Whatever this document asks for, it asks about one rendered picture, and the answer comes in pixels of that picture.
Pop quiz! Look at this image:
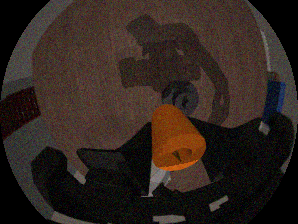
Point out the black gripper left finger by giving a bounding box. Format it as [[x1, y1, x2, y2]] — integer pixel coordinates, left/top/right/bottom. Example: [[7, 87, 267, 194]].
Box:
[[76, 123, 153, 196]]

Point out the orange knob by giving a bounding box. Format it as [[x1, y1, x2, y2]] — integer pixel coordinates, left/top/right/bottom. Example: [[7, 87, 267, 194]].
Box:
[[152, 104, 206, 171]]

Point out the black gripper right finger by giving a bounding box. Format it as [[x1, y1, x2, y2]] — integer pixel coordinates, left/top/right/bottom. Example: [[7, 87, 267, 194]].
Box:
[[188, 117, 262, 183]]

